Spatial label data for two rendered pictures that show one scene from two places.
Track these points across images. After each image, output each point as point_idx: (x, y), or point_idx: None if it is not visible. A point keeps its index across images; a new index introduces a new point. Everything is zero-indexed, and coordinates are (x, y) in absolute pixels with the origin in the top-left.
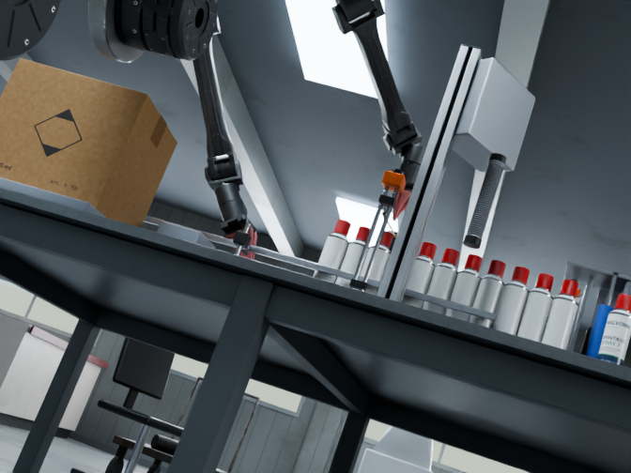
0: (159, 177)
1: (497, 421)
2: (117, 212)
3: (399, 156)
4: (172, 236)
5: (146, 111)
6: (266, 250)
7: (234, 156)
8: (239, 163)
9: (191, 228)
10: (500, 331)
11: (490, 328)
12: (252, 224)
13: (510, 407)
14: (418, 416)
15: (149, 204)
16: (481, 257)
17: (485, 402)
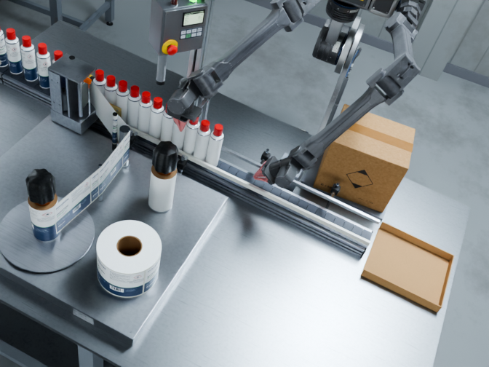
0: (325, 155)
1: None
2: (322, 158)
3: (196, 100)
4: (285, 123)
5: (340, 112)
6: (250, 159)
7: (303, 143)
8: (298, 148)
9: (296, 180)
10: (172, 71)
11: (175, 73)
12: (266, 163)
13: None
14: None
15: (320, 167)
16: (144, 91)
17: None
